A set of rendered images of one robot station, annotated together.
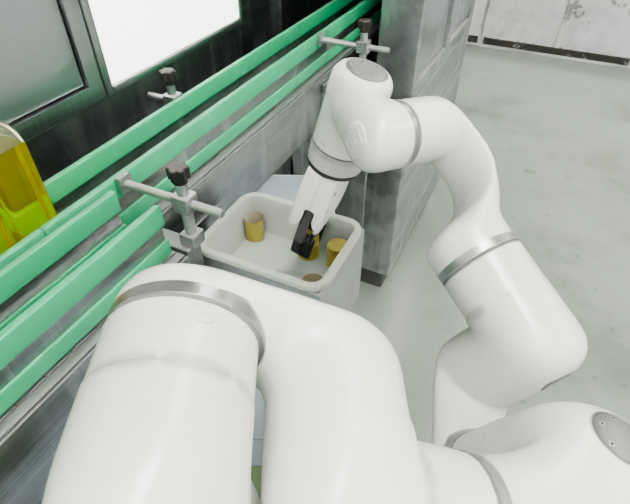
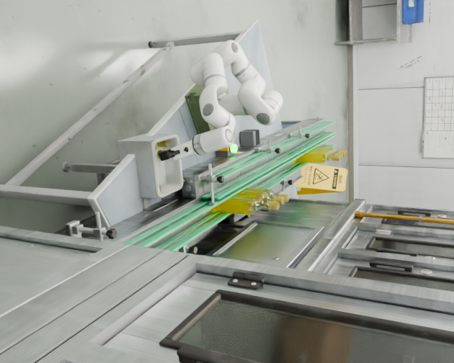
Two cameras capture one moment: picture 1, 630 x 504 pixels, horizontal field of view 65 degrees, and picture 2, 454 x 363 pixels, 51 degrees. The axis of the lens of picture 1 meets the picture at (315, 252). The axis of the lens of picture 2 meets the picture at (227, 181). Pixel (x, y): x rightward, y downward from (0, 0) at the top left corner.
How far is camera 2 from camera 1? 2.07 m
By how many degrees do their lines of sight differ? 100
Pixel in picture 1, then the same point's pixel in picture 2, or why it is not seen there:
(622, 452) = (237, 47)
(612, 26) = not seen: outside the picture
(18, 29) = (246, 253)
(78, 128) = not seen: hidden behind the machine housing
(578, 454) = (240, 54)
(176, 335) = (277, 106)
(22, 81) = (235, 248)
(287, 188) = (114, 209)
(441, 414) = not seen: hidden behind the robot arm
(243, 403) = (271, 97)
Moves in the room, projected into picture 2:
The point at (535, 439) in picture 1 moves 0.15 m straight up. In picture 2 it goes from (236, 60) to (270, 57)
